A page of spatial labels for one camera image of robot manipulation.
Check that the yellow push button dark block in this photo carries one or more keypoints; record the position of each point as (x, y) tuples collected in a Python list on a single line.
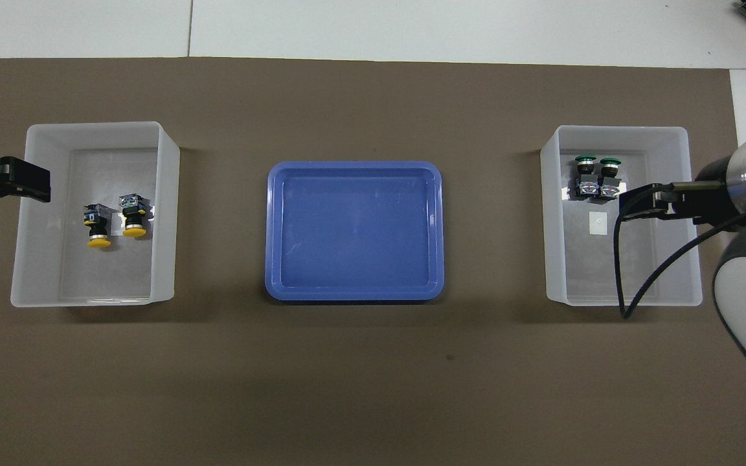
[(96, 226)]

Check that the brown paper table mat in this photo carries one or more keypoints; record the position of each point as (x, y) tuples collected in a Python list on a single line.
[(373, 375)]

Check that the green push button switch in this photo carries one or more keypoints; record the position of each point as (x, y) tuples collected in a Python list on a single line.
[(585, 176), (610, 178)]

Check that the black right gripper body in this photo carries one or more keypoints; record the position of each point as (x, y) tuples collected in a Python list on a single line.
[(713, 204)]

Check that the translucent white plastic box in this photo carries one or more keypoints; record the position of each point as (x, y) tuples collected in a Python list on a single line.
[(580, 272), (43, 272)]

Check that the blue plastic tray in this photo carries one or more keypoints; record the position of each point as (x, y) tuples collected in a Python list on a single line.
[(353, 233)]

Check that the yellow push button clear block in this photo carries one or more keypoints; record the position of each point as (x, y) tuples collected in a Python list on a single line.
[(133, 217)]

